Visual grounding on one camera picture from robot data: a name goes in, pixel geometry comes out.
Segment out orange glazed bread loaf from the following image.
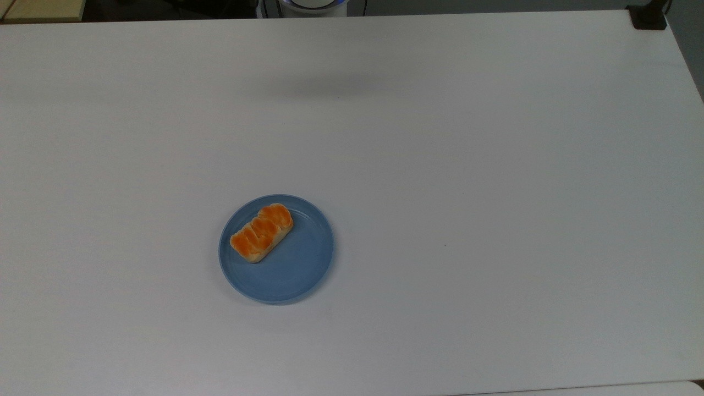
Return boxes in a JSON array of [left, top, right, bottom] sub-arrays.
[[229, 203, 294, 264]]

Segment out blue round plate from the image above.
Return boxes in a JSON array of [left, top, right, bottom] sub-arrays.
[[218, 194, 334, 305]]

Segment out black pole with clamp base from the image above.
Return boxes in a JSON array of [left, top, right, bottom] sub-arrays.
[[626, 0, 673, 30]]

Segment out beige wooden board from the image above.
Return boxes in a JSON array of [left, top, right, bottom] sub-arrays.
[[0, 0, 86, 24]]

